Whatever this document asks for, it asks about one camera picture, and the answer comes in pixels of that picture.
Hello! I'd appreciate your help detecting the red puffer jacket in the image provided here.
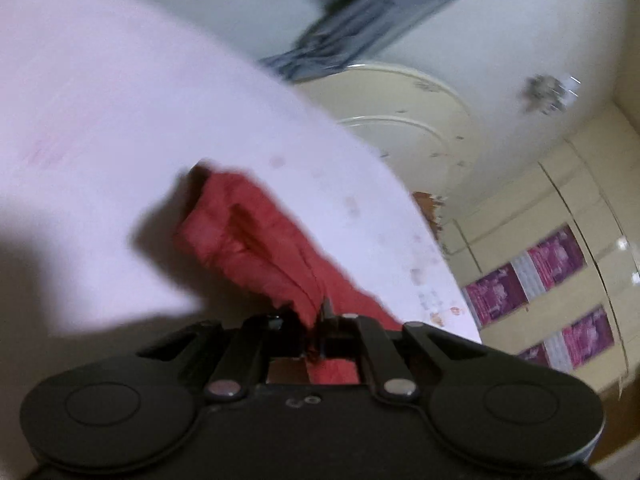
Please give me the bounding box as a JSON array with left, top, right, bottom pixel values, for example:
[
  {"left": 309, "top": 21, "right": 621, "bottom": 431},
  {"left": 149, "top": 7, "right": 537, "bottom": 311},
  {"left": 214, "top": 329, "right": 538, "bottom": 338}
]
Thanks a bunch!
[{"left": 172, "top": 161, "right": 407, "bottom": 386}]

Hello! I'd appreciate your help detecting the purple poster lower right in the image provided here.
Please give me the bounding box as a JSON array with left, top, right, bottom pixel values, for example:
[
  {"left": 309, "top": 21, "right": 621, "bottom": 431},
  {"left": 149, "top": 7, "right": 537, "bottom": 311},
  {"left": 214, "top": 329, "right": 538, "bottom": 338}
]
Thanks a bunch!
[{"left": 518, "top": 342, "right": 550, "bottom": 367}]

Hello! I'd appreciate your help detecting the purple poster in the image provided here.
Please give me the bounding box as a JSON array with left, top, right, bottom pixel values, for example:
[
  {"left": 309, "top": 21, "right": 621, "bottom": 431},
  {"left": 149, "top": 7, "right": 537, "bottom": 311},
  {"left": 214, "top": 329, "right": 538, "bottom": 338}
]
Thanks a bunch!
[
  {"left": 518, "top": 342, "right": 550, "bottom": 367},
  {"left": 562, "top": 306, "right": 615, "bottom": 370},
  {"left": 462, "top": 263, "right": 528, "bottom": 327},
  {"left": 527, "top": 224, "right": 586, "bottom": 290}
]

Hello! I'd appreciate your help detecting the purple poster upper right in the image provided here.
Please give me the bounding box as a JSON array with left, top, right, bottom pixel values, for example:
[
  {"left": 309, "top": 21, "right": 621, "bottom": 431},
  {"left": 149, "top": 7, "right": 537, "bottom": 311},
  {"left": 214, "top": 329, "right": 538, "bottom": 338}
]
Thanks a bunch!
[{"left": 562, "top": 306, "right": 615, "bottom": 370}]

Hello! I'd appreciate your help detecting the purple poster lower left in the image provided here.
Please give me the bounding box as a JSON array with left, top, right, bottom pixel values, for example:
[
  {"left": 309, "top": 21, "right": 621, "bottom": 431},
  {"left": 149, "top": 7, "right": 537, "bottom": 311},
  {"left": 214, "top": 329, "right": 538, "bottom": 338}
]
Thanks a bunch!
[{"left": 462, "top": 263, "right": 528, "bottom": 327}]

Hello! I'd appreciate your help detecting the cream wardrobe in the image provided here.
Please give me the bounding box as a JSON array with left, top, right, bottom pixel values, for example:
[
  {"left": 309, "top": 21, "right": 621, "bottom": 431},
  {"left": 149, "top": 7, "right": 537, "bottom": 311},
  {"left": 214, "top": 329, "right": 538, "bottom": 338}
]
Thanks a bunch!
[{"left": 440, "top": 104, "right": 639, "bottom": 391}]

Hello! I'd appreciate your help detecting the purple poster upper left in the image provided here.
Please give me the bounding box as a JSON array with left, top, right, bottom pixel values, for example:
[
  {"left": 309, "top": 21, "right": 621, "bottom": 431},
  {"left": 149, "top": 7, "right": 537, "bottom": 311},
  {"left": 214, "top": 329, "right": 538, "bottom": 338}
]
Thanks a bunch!
[{"left": 527, "top": 224, "right": 586, "bottom": 290}]

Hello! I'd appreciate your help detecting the orange patterned pillow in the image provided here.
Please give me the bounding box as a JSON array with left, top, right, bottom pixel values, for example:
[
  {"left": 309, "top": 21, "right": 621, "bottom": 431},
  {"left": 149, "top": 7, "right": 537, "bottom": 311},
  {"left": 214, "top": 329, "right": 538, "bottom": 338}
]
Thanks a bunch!
[{"left": 412, "top": 192, "right": 445, "bottom": 242}]

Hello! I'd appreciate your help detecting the cream curved headboard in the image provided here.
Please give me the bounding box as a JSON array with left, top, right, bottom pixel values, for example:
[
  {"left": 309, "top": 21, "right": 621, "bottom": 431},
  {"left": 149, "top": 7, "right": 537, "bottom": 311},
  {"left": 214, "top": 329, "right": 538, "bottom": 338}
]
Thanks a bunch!
[{"left": 295, "top": 63, "right": 480, "bottom": 198}]

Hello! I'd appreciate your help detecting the white floral bed sheet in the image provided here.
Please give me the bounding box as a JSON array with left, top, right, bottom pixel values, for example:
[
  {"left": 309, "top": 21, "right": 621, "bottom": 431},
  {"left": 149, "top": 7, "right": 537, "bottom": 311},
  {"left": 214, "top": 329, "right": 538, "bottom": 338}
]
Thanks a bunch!
[{"left": 1, "top": 0, "right": 480, "bottom": 479}]

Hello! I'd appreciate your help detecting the grey blue curtain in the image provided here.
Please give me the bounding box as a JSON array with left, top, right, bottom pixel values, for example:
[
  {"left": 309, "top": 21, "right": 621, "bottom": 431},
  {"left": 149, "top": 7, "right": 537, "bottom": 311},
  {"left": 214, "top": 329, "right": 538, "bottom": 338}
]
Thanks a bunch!
[{"left": 260, "top": 0, "right": 456, "bottom": 82}]

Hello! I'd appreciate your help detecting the wall ornament cluster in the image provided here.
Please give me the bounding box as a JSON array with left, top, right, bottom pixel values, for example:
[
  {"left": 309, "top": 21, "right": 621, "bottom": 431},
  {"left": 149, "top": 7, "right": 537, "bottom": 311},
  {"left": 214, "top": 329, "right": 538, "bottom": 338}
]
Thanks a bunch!
[{"left": 521, "top": 75, "right": 582, "bottom": 115}]

